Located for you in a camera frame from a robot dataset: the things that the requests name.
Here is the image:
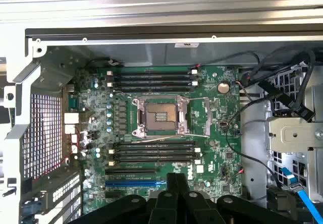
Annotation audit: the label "short black looped wire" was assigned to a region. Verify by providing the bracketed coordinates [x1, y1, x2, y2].
[87, 57, 124, 67]

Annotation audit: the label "white case sticker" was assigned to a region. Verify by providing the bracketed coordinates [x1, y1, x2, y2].
[174, 42, 199, 48]

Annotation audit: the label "long black wire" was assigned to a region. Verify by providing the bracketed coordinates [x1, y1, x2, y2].
[225, 100, 286, 192]

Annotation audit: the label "red black twisted wire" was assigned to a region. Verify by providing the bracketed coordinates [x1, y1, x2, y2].
[36, 125, 85, 181]

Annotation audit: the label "green Dell motherboard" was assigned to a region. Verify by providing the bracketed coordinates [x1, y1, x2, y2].
[77, 66, 243, 214]

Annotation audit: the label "grey metal disk bay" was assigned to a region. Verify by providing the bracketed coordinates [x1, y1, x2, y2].
[266, 65, 323, 224]

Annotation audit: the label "black flat connector wire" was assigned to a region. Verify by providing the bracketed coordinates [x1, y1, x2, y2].
[257, 79, 315, 123]

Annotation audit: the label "silver socket cover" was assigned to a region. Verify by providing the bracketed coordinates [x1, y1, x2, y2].
[176, 95, 212, 138]

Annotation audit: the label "CPU socket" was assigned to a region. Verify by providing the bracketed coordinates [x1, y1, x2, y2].
[131, 95, 190, 138]

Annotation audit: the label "blue expansion slot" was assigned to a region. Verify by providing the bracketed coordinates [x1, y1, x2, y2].
[104, 180, 167, 189]

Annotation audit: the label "RAM slot white latches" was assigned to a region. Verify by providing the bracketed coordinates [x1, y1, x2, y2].
[106, 80, 199, 88]
[108, 158, 202, 166]
[108, 147, 202, 154]
[106, 67, 199, 76]

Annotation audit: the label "silver disk bay bracket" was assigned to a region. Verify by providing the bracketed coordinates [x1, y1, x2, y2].
[267, 117, 323, 149]

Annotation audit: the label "thin steel locking lever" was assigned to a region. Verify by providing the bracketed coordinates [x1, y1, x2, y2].
[135, 134, 182, 144]
[113, 89, 142, 103]

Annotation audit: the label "long black expansion slot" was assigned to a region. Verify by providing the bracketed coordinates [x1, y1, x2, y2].
[104, 167, 159, 176]

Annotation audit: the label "thick black cable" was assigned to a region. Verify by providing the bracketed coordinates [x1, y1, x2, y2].
[248, 46, 317, 114]

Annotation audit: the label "grey open PC case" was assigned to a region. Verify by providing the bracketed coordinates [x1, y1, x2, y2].
[0, 23, 323, 224]

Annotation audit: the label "blue SATA wire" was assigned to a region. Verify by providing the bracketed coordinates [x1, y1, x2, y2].
[280, 167, 323, 224]

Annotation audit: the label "thin black wire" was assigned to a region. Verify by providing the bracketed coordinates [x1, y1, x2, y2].
[229, 167, 245, 184]

